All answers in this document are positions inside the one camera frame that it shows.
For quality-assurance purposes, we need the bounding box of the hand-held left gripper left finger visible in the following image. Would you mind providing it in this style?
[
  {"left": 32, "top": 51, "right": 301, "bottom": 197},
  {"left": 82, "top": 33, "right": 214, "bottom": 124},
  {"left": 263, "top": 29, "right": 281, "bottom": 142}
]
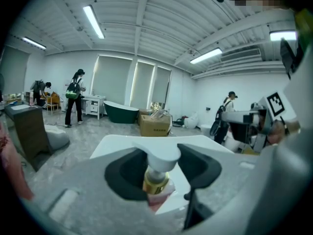
[{"left": 23, "top": 147, "right": 183, "bottom": 235}]

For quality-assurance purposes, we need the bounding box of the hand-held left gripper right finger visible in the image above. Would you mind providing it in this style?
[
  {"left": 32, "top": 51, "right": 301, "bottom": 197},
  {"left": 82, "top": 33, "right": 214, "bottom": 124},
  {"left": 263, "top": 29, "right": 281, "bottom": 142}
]
[{"left": 177, "top": 143, "right": 261, "bottom": 213}]

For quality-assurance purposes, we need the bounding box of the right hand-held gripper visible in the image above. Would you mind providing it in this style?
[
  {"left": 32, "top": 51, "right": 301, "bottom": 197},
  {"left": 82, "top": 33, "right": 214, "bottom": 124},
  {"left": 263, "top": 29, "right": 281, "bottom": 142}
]
[{"left": 221, "top": 91, "right": 298, "bottom": 142}]

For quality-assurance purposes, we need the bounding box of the white rectangular bathtub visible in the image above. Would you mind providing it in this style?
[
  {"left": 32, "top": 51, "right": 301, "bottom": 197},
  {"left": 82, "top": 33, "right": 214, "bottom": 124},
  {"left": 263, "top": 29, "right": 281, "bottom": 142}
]
[{"left": 89, "top": 134, "right": 235, "bottom": 215}]

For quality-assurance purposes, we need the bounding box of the bottle with white cap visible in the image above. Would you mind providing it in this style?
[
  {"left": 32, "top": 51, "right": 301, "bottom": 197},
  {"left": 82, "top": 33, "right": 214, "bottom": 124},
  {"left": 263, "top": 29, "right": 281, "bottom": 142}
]
[{"left": 133, "top": 141, "right": 182, "bottom": 213}]

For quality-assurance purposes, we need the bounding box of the dark green oval bathtub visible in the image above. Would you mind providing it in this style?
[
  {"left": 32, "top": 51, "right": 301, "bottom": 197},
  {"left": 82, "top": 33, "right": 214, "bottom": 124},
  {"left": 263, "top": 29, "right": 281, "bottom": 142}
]
[{"left": 103, "top": 100, "right": 140, "bottom": 125}]

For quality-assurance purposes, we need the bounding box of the person's right hand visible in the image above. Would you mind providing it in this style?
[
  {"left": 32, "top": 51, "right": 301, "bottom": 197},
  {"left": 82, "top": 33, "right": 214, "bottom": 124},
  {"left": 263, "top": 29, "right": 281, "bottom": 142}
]
[{"left": 267, "top": 119, "right": 301, "bottom": 146}]

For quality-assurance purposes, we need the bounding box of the white bean bag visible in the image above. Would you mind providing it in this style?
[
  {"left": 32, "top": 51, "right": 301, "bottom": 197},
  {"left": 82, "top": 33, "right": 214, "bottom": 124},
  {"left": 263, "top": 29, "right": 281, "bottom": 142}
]
[{"left": 183, "top": 112, "right": 200, "bottom": 130}]

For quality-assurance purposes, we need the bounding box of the grey floor cushion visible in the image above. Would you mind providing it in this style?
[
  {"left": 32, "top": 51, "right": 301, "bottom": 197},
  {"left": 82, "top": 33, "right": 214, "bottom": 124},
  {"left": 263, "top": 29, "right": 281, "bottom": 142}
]
[{"left": 44, "top": 124, "right": 71, "bottom": 152}]

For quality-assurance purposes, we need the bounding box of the red black vacuum cleaner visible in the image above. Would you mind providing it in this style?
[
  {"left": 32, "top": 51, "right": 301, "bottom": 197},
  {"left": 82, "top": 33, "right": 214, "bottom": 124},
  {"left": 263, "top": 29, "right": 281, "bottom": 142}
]
[{"left": 174, "top": 116, "right": 189, "bottom": 127}]

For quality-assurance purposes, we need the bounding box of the ceiling air vent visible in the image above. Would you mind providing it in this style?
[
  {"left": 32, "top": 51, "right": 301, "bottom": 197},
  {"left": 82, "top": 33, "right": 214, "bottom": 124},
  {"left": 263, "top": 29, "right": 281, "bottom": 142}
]
[{"left": 220, "top": 48, "right": 262, "bottom": 63}]

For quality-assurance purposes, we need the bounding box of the long ceiling light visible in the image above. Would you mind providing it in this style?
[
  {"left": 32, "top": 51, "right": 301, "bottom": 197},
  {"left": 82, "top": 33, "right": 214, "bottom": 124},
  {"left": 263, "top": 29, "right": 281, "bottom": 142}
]
[
  {"left": 82, "top": 4, "right": 106, "bottom": 40},
  {"left": 189, "top": 47, "right": 224, "bottom": 65},
  {"left": 22, "top": 36, "right": 47, "bottom": 50}
]

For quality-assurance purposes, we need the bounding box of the dark wooden cabinet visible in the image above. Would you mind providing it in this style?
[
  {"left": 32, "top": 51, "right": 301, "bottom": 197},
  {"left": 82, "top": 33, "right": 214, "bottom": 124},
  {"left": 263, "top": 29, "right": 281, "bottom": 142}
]
[{"left": 4, "top": 103, "right": 54, "bottom": 173}]

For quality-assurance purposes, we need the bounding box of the pile of pale parts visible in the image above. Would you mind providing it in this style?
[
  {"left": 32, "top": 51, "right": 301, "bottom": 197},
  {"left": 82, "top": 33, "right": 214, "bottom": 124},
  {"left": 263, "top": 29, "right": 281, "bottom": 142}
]
[{"left": 149, "top": 108, "right": 170, "bottom": 120}]

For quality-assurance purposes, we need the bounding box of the white vanity cabinet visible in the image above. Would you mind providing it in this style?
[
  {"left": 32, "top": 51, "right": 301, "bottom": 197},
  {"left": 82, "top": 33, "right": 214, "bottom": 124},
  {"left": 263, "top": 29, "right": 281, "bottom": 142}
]
[{"left": 80, "top": 94, "right": 107, "bottom": 120}]

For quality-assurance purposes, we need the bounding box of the large cardboard box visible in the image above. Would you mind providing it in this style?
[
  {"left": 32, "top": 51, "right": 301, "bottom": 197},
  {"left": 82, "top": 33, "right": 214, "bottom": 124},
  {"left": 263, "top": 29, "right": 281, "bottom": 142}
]
[{"left": 137, "top": 109, "right": 172, "bottom": 138}]

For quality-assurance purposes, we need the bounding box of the grey roller blind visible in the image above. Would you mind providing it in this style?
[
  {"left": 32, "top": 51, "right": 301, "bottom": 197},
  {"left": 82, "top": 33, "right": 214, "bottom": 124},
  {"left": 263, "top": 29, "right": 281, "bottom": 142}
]
[
  {"left": 152, "top": 66, "right": 172, "bottom": 104},
  {"left": 91, "top": 55, "right": 133, "bottom": 105},
  {"left": 132, "top": 61, "right": 156, "bottom": 110}
]

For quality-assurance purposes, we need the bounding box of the wooden armchair orange seat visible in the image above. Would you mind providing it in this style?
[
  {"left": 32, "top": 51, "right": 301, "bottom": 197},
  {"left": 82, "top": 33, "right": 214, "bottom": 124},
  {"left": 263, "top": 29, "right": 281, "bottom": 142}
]
[{"left": 46, "top": 95, "right": 61, "bottom": 113}]

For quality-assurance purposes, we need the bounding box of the rectangular ceiling light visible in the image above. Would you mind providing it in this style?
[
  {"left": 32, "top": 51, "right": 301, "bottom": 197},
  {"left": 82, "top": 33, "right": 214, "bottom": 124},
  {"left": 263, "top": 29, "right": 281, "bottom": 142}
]
[{"left": 269, "top": 30, "right": 298, "bottom": 42}]

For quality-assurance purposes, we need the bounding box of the green black backpack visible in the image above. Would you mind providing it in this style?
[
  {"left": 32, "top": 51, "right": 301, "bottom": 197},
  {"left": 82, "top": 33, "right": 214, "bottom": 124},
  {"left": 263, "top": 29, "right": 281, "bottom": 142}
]
[{"left": 65, "top": 78, "right": 83, "bottom": 100}]

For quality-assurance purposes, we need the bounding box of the person's green shirt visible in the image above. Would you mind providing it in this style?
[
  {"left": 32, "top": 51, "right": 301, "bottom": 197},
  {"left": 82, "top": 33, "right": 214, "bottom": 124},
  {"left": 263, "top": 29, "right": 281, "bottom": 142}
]
[{"left": 294, "top": 8, "right": 313, "bottom": 47}]

